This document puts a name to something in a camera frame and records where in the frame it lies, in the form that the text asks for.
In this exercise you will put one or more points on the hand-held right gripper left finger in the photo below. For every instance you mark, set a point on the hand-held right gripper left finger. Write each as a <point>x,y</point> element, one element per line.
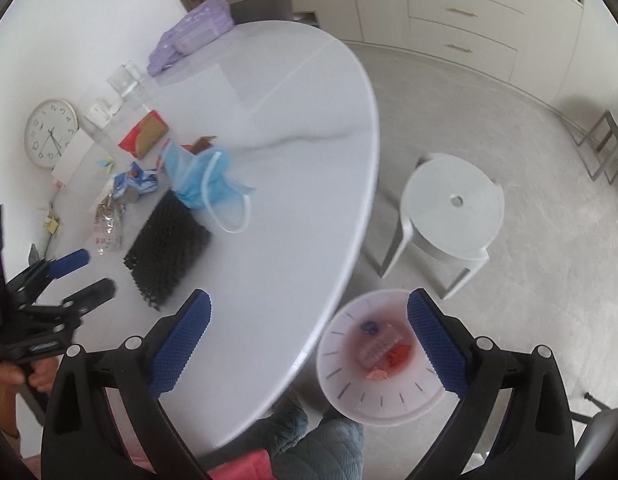
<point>181,345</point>

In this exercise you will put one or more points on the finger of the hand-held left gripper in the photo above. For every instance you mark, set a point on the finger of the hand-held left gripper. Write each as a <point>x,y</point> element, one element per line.
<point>69,262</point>
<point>91,294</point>

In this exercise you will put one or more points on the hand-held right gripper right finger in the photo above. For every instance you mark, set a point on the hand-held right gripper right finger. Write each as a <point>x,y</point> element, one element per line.
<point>436,345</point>

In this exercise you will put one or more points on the black ridged foam mat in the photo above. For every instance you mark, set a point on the black ridged foam mat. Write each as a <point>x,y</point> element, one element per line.
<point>166,250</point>

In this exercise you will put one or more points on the white slotted bin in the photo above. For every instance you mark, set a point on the white slotted bin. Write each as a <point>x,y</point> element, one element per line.
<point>349,390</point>

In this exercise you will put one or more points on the red brown snack wrapper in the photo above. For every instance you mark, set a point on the red brown snack wrapper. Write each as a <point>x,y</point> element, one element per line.
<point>145,132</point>

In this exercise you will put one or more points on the blue face mask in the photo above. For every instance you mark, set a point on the blue face mask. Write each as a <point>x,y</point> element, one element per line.
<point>199,180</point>

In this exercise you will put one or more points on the small brown wrapper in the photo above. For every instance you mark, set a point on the small brown wrapper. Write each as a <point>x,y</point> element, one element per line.
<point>201,144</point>

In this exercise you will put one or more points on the person's left hand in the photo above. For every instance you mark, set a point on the person's left hand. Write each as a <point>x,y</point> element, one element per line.
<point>6,390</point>

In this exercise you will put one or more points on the yellow tag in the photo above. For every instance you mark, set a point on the yellow tag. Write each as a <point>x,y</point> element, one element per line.
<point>51,222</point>

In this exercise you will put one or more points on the clear crinkled plastic wrapper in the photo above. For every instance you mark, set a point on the clear crinkled plastic wrapper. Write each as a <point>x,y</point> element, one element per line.
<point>108,225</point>

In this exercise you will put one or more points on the clear plastic packet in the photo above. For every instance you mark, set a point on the clear plastic packet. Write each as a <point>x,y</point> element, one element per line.
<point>379,345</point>

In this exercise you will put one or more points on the small blue scrap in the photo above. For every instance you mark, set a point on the small blue scrap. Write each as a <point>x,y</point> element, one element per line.
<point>369,327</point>

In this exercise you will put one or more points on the white box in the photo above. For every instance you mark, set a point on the white box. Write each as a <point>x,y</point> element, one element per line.
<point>71,160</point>

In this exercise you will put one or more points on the blue white wrapper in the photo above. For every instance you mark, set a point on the blue white wrapper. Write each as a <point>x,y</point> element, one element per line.
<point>136,183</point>

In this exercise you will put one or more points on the small green yellow paper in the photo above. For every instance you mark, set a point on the small green yellow paper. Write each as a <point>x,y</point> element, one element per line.
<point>105,163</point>

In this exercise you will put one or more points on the white round stool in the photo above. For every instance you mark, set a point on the white round stool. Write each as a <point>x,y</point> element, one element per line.
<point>449,210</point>

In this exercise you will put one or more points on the pink cloth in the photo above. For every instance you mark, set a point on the pink cloth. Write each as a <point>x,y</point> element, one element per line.
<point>244,467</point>

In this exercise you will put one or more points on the grey quilted pants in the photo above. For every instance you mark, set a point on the grey quilted pants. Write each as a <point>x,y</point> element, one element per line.
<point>329,440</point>

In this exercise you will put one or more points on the clear glass jar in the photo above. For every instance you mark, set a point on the clear glass jar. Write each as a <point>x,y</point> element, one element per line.
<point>124,80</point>

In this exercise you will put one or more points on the white chair black legs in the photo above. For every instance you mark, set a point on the white chair black legs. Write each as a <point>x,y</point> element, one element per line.
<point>606,445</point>

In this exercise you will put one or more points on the grey square stool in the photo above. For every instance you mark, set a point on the grey square stool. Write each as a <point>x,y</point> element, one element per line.
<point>606,142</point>

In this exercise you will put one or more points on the cream cabinet with drawers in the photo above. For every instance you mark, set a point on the cream cabinet with drawers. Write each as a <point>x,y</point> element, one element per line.
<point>464,25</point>

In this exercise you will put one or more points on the grey chair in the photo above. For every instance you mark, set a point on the grey chair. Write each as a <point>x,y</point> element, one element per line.
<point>264,2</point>

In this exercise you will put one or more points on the white wall clock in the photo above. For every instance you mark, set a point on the white wall clock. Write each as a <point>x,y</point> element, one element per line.
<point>49,132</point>

